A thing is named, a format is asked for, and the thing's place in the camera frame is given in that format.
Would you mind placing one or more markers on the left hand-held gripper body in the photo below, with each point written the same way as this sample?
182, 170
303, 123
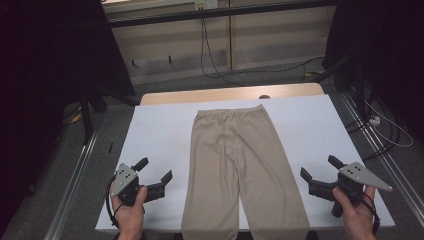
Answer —
124, 180

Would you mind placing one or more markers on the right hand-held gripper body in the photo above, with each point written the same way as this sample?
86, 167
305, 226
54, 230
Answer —
353, 181

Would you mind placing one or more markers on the beige pants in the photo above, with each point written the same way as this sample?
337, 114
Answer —
240, 166

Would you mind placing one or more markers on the person's right hand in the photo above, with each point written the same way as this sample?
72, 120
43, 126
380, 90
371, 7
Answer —
356, 215

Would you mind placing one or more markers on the person's left hand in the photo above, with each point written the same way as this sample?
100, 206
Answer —
130, 213

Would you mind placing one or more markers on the small black floor object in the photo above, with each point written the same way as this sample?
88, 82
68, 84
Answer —
110, 147

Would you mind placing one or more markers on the white table mat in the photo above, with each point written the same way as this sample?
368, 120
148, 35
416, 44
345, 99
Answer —
160, 133

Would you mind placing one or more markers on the white power strip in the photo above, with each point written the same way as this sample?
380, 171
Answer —
374, 120

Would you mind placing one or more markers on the black metal stand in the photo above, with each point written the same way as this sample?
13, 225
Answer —
358, 90
87, 113

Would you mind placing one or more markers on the black curtain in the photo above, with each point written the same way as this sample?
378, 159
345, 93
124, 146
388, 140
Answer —
383, 50
50, 66

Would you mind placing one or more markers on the black horizontal beam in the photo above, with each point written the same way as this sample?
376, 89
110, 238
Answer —
213, 14

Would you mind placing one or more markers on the metal floor rail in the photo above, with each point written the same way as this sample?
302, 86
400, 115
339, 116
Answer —
71, 186
383, 156

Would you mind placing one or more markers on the white wall socket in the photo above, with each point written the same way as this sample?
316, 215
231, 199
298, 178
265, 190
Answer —
206, 4

